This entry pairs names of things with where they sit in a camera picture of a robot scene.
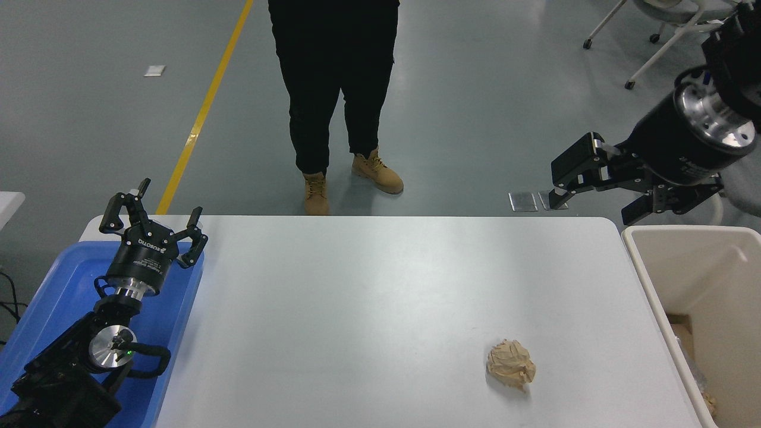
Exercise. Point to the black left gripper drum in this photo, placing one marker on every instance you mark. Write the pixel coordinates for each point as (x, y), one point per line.
(145, 255)

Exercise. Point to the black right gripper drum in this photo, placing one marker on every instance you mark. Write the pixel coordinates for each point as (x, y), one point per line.
(672, 145)

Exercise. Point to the small tan paper ball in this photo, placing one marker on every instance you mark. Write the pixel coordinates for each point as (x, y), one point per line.
(709, 404)

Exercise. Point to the silver floor outlet cover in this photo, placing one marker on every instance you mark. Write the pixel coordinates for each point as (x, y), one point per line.
(522, 201)
(562, 196)

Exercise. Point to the large pale plastic bin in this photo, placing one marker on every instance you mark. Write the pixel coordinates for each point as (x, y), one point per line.
(660, 279)

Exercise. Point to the blue plastic tray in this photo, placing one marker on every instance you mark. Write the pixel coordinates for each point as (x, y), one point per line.
(59, 285)

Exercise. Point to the yellow floor tape line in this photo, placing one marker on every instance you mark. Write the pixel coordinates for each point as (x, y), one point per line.
(202, 113)

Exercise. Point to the brown cardboard piece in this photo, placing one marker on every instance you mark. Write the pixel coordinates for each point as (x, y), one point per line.
(682, 333)

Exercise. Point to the person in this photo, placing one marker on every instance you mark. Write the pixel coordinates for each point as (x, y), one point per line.
(333, 77)

